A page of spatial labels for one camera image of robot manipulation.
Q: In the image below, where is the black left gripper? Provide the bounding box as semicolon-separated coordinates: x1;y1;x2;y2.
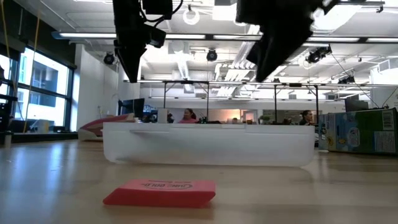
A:
112;0;153;83

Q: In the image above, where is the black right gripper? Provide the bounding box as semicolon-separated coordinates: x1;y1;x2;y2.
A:
236;0;338;83

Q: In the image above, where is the translucent white plastic box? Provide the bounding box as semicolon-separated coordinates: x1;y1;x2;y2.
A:
102;121;316;168

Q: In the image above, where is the green and blue crayon carton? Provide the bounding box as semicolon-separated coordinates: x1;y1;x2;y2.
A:
317;107;398;156

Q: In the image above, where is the pink rubber eraser block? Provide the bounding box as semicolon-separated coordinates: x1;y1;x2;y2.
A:
102;179;216;209

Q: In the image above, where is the black computer monitor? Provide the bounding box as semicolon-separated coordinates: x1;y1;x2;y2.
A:
344;95;370;113
118;98;146;119

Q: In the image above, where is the black ceiling lamp cluster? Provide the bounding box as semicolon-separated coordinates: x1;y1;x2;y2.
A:
305;45;333;65

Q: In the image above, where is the long ceiling light bar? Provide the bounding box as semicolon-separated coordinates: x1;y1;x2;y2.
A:
51;30;398;44

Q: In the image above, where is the white cylinder cup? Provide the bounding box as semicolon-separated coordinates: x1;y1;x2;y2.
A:
157;108;169;124

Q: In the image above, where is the pink and white stapler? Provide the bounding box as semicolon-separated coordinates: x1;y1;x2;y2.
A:
77;113;136;142

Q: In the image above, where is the person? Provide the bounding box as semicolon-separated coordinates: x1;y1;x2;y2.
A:
298;110;315;126
178;108;199;124

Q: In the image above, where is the large black-framed window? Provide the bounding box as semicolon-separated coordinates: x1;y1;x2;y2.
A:
0;46;75;132

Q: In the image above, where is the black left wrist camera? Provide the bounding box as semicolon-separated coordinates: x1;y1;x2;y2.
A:
141;0;174;49

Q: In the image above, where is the black metal frame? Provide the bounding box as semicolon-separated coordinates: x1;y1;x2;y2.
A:
162;80;210;123
273;83;320;124

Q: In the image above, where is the white ceiling ring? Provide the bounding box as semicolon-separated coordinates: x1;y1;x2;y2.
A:
182;6;201;26

